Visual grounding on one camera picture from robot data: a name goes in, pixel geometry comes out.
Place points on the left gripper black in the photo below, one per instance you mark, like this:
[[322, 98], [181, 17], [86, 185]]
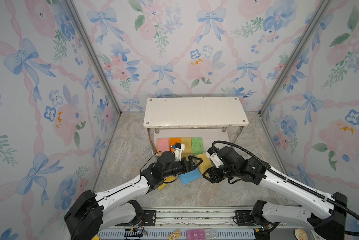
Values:
[[191, 165]]

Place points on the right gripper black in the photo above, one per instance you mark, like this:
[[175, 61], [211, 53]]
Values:
[[212, 172]]

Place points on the dark yellow sponge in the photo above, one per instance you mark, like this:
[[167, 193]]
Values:
[[206, 163]]

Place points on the green sponge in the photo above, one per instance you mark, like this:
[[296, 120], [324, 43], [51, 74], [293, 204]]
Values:
[[196, 145]]

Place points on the blue sponge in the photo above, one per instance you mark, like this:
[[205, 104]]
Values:
[[190, 176]]

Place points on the yellow sponge bottom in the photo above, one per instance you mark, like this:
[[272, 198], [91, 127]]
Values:
[[186, 141]]

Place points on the pink sponge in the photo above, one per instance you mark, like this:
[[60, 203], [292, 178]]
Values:
[[163, 144]]

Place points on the white two-tier shelf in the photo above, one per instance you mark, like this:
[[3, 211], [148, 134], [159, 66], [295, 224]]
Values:
[[207, 117]]

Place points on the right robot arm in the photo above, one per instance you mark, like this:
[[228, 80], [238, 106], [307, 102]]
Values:
[[316, 210]]

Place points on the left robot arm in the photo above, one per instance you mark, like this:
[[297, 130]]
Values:
[[93, 212]]

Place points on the yellow sponge under orange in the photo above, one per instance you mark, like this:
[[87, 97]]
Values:
[[167, 181]]

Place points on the clear plastic box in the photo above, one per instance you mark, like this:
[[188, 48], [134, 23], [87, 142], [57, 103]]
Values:
[[211, 234]]

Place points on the pink plastic box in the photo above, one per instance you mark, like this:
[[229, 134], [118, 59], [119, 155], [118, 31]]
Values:
[[196, 234]]

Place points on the yellow patterned card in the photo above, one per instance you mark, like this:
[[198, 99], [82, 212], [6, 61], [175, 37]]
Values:
[[175, 235]]

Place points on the round patterned disc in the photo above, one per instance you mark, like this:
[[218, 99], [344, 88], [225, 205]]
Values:
[[300, 234]]

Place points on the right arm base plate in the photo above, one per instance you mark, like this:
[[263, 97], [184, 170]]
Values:
[[243, 218]]

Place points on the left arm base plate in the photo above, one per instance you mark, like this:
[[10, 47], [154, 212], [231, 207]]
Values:
[[147, 218]]

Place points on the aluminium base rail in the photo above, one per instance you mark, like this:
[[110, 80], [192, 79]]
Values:
[[220, 218]]

